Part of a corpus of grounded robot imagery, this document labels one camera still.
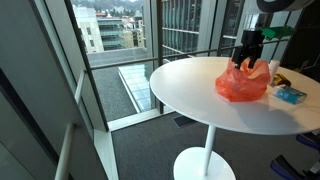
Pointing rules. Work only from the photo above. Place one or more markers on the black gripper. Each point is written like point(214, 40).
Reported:
point(252, 40)

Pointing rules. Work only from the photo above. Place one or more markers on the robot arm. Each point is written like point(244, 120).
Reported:
point(283, 5)

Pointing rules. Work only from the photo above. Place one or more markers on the orange plastic bag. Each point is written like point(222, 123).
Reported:
point(241, 85)

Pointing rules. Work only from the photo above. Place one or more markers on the yellow label brown bottle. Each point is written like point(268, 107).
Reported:
point(281, 80)

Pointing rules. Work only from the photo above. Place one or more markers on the clear blue plastic box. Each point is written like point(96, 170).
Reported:
point(289, 95)

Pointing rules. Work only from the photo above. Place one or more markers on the dark floor vent panel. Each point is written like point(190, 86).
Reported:
point(184, 120)

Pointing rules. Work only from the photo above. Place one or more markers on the blue black equipment base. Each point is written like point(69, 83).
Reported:
point(283, 168)
point(308, 140)

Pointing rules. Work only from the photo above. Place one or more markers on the glass skylight roof outside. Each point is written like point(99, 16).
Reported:
point(138, 86)

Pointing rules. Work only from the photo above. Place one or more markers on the dark metal window railing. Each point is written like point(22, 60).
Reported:
point(133, 62)

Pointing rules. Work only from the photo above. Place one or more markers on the green glass building outside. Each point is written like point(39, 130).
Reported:
point(110, 33)

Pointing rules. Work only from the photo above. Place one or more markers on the white building outside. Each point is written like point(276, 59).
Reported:
point(87, 31)

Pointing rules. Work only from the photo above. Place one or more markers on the white handrail bar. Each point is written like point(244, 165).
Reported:
point(80, 86)
point(65, 153)

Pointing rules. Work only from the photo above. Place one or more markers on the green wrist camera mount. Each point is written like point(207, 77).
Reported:
point(278, 32)

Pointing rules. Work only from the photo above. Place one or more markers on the white table pedestal base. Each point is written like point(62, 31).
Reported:
point(203, 165)

